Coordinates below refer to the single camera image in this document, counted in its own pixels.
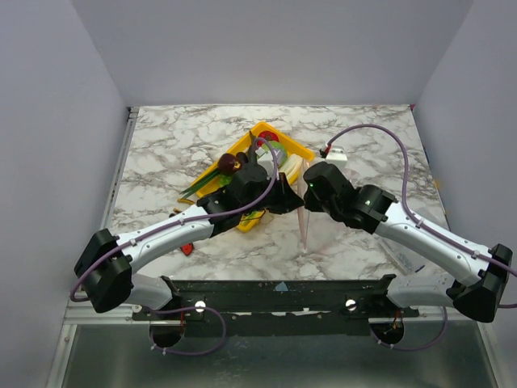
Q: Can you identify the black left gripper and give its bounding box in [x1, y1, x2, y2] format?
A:
[241, 173, 304, 216]

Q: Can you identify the clear pink-dotted zip bag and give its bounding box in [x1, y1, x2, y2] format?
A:
[296, 158, 360, 254]

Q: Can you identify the green celery stalk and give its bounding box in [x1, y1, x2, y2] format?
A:
[280, 154, 304, 183]

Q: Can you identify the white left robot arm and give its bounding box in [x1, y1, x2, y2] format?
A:
[74, 164, 304, 319]

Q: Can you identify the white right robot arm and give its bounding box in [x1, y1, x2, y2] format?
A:
[303, 162, 512, 323]

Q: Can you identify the dark purple round fruit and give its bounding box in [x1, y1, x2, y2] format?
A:
[217, 153, 242, 176]

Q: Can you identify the yellow plastic tray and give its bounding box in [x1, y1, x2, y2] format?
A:
[195, 122, 314, 233]

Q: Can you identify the green cabbage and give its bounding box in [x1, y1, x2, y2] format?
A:
[270, 141, 288, 166]

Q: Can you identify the red tomato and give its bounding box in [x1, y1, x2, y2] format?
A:
[258, 130, 279, 141]

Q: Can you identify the green chive bundle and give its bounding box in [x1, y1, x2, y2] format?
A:
[181, 168, 221, 196]

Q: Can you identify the clear plastic packet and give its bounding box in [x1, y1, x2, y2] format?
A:
[378, 238, 423, 275]

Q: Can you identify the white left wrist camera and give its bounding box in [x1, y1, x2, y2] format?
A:
[255, 148, 275, 175]

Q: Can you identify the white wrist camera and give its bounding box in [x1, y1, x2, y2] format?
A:
[319, 145, 348, 168]
[255, 148, 275, 175]

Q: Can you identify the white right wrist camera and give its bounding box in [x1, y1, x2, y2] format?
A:
[319, 145, 348, 168]

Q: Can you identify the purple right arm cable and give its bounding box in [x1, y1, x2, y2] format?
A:
[326, 123, 517, 310]

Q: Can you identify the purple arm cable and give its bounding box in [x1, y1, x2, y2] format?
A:
[69, 137, 280, 303]
[326, 123, 517, 310]

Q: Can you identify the red black handled tool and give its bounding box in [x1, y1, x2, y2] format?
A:
[180, 243, 194, 256]

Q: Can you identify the black metal base rail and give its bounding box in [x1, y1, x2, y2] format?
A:
[132, 275, 419, 337]

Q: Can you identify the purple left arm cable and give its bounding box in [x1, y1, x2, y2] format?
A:
[69, 137, 280, 303]

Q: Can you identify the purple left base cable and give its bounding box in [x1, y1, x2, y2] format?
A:
[143, 306, 227, 357]

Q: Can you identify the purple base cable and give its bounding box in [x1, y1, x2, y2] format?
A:
[369, 306, 448, 352]
[143, 306, 227, 357]

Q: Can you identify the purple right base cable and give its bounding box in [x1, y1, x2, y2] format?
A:
[369, 306, 448, 352]

